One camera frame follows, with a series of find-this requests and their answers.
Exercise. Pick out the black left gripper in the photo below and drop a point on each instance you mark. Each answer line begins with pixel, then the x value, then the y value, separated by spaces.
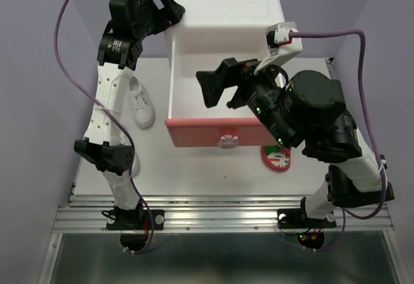
pixel 173 15

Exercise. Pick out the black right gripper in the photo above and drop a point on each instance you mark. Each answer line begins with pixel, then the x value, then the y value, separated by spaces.
pixel 229 75

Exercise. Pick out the pink drawer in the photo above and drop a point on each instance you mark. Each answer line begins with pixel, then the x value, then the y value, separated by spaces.
pixel 199 119

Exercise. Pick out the red patterned sandal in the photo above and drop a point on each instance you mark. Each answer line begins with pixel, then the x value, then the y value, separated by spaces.
pixel 276 158

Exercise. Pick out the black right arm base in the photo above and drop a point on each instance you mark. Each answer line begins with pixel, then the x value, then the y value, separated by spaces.
pixel 296 218

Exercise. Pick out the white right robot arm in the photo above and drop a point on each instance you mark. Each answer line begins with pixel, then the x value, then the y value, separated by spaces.
pixel 306 110

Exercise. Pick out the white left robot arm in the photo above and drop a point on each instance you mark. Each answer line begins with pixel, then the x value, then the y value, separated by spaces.
pixel 120 46

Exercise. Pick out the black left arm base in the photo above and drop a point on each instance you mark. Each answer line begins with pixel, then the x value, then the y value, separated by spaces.
pixel 137 219

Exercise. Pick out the white sneaker far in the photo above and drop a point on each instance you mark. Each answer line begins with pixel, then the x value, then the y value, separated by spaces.
pixel 141 105

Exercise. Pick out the white sneaker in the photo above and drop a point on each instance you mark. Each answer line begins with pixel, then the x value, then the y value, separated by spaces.
pixel 134 169
pixel 141 105

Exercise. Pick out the white sneaker near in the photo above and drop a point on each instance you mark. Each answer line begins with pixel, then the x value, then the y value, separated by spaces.
pixel 134 169

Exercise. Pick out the white shoe cabinet frame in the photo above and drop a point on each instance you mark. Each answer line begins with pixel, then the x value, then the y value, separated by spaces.
pixel 221 29

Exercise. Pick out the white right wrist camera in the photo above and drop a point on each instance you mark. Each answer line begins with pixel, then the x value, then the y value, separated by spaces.
pixel 281 47

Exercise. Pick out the aluminium mounting rail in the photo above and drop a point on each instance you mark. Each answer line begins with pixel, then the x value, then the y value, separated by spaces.
pixel 183 214

